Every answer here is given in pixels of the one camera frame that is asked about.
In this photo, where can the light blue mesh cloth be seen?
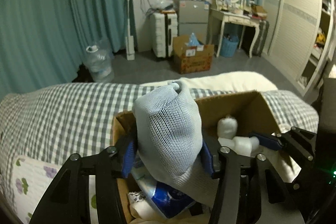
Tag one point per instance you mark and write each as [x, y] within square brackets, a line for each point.
[169, 133]

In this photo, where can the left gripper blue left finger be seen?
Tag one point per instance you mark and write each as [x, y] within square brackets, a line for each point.
[66, 200]

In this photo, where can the white sock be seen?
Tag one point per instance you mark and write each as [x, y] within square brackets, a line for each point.
[227, 127]
[243, 146]

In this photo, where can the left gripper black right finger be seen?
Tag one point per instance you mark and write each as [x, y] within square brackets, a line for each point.
[249, 191]

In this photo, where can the large tissue pack plastic bag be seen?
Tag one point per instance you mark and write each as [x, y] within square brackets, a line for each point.
[236, 188]

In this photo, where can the silver mini fridge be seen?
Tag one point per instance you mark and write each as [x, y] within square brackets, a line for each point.
[193, 17]

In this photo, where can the large teal curtain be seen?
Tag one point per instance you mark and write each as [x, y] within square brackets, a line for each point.
[43, 42]

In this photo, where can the grey checkered bed sheet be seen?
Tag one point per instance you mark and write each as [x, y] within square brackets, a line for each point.
[55, 122]

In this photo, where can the blue laundry basket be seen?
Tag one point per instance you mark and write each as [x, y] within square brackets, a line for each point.
[229, 46]

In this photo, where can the floral white quilted mat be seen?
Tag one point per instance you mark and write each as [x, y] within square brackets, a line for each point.
[30, 179]

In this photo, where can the white stick vacuum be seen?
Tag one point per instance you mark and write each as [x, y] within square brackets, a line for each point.
[129, 40]

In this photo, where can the blue tissue packet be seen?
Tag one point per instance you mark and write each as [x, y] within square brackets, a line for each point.
[169, 202]

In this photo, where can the white dressing table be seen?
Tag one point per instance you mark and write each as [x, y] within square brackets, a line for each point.
[237, 23]

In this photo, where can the cardboard box on floor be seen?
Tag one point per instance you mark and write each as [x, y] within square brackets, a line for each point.
[192, 59]

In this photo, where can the white louvered wardrobe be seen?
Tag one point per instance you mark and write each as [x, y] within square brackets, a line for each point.
[299, 39]

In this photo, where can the dark suitcase by wardrobe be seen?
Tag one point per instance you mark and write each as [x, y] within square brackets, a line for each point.
[261, 39]

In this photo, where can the brown cardboard box on bed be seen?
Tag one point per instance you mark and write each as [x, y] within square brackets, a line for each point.
[249, 108]

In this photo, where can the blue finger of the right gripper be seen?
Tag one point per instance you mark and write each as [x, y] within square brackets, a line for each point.
[297, 142]
[269, 141]

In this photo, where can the white suitcase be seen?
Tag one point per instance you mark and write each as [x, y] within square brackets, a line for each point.
[164, 28]

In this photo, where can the clear water jug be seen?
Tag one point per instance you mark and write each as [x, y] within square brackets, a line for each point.
[98, 61]

